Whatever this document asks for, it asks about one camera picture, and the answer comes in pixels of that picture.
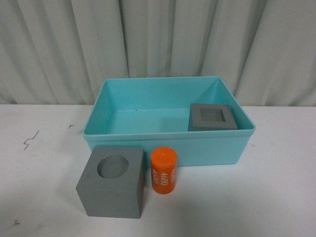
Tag gray cube with round hole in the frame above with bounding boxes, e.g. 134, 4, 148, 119
76, 146, 145, 219

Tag light blue plastic box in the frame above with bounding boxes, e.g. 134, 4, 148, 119
83, 76, 256, 167

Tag orange cylinder with white numbers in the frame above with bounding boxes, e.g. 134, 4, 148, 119
150, 147, 178, 195

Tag gray cube with square hole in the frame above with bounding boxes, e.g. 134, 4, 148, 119
188, 103, 238, 131

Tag white pleated curtain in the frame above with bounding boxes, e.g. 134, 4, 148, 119
0, 0, 316, 106

